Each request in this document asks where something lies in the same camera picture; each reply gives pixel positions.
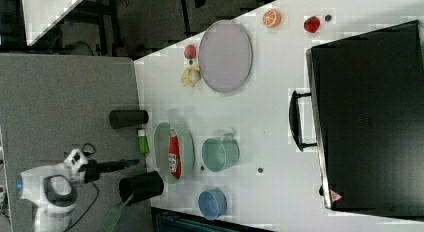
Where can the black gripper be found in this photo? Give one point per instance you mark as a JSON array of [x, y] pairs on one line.
[[92, 173]]

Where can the red felt ketchup bottle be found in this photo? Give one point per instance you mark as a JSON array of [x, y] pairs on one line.
[[174, 160]]

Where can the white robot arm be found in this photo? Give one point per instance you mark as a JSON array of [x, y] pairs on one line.
[[52, 188]]

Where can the black cylinder holder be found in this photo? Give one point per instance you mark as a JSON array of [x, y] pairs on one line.
[[141, 187]]

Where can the green spatula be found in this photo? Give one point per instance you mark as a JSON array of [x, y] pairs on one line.
[[114, 215]]

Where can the green squeeze bottle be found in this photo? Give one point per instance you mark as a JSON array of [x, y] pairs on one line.
[[143, 142]]

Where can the blue cup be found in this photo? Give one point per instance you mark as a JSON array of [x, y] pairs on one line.
[[212, 203]]

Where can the green mug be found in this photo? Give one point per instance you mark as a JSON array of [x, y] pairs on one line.
[[220, 153]]

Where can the yellow banana toy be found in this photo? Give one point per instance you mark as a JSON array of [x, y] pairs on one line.
[[191, 76]]

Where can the pink peach toy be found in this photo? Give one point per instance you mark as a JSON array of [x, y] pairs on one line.
[[190, 52]]

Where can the grey round plate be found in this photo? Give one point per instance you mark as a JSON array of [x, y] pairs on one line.
[[225, 56]]

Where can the orange slice toy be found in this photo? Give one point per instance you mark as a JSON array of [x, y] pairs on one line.
[[271, 18]]

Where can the red strawberry toy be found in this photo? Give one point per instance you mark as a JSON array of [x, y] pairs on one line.
[[312, 24]]

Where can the black toaster oven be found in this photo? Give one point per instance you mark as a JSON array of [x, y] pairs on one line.
[[367, 100]]

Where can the blue metal frame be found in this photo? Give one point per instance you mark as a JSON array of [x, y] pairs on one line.
[[171, 221]]

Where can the black oven door handle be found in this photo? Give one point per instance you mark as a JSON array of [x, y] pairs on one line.
[[295, 121]]

